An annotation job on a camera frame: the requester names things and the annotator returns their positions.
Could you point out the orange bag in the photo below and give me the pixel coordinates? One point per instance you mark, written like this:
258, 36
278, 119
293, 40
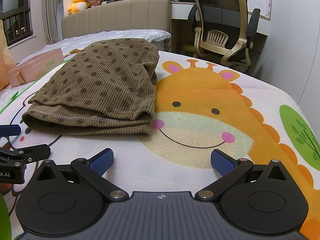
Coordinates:
6, 61

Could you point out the pink gift box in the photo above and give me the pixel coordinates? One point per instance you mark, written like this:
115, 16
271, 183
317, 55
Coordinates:
35, 67

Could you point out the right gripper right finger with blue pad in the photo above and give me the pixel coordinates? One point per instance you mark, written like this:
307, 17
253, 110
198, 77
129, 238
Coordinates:
243, 181

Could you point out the white desk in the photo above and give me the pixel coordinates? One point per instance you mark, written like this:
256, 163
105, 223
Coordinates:
180, 11

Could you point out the grey curtain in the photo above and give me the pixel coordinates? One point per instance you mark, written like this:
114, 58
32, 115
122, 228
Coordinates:
52, 11

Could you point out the brown polka dot corduroy garment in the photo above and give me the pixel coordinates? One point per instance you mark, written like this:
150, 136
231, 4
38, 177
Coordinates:
109, 87

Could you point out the yellow duck plush toy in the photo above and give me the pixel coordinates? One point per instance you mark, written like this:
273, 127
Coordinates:
78, 5

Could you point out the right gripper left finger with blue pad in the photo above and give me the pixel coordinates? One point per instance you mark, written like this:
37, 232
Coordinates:
80, 181

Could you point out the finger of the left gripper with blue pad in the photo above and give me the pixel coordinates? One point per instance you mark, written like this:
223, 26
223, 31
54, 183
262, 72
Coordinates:
9, 130

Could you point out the cartoon giraffe play mat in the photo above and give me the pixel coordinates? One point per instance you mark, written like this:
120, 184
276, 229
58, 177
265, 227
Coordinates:
200, 107

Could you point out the green stool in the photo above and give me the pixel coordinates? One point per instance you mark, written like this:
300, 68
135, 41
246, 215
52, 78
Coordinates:
188, 47

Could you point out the beige upholstered headboard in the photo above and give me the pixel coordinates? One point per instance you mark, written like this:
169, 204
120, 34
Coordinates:
119, 15

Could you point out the beige mesh office chair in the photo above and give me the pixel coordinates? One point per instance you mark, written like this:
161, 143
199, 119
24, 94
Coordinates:
233, 45

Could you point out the dark window with railing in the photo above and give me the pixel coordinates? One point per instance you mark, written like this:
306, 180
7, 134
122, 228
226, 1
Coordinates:
15, 15

